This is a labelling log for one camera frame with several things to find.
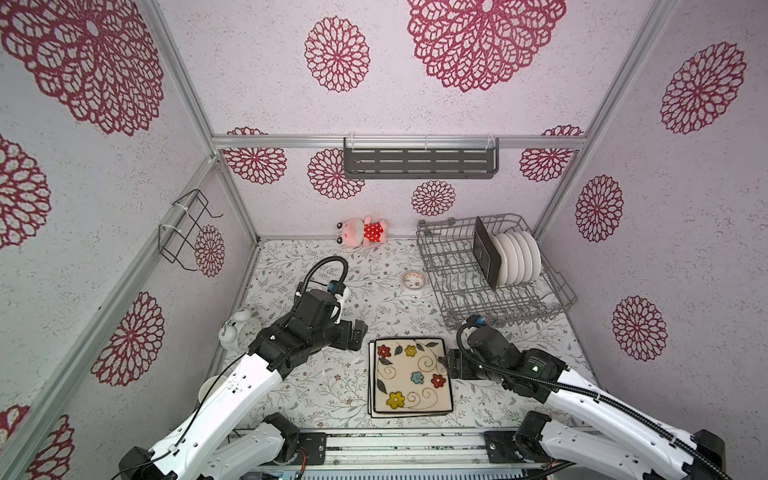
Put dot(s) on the pink plush toy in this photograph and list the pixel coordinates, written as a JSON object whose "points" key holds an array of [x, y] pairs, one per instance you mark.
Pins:
{"points": [[357, 232]]}

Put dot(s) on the white cup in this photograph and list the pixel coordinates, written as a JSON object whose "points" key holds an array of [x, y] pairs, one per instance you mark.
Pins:
{"points": [[209, 387]]}

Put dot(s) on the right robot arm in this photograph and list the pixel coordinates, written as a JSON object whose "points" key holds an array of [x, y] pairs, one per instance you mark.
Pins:
{"points": [[624, 443]]}

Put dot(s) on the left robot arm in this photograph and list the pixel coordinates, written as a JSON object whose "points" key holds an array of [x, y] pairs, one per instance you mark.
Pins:
{"points": [[197, 448]]}

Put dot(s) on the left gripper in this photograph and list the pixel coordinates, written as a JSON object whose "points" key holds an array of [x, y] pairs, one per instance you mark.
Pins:
{"points": [[344, 340]]}

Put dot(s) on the white alarm clock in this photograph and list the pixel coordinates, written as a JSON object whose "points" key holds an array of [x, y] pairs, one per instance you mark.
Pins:
{"points": [[242, 327]]}

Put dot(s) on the round white plate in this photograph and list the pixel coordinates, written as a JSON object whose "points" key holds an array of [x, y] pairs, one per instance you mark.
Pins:
{"points": [[512, 260], [526, 252], [535, 255], [521, 274], [503, 268]]}

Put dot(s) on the grey wall shelf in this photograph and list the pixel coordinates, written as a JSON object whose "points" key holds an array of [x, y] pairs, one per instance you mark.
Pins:
{"points": [[421, 163]]}

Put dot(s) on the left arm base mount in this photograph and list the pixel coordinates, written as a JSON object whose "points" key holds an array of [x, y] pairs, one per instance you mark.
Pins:
{"points": [[307, 449]]}

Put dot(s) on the black square plate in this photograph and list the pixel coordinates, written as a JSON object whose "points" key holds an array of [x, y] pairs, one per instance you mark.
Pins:
{"points": [[485, 253], [418, 381]]}

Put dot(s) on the black wire wall rack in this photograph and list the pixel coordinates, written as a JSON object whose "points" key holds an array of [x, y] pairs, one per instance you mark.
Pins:
{"points": [[176, 240]]}

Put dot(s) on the tape roll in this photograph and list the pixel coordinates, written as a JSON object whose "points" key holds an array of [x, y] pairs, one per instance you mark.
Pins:
{"points": [[413, 280]]}

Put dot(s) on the white square plate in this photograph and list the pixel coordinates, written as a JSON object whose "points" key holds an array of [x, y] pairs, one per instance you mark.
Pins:
{"points": [[372, 360], [378, 391]]}

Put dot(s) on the grey wire dish rack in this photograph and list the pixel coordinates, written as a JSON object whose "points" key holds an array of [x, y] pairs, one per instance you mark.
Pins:
{"points": [[461, 290]]}

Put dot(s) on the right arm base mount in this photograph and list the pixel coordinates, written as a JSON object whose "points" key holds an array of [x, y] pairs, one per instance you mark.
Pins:
{"points": [[501, 447]]}

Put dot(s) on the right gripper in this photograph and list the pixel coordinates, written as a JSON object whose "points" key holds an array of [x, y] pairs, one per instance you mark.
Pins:
{"points": [[460, 371]]}

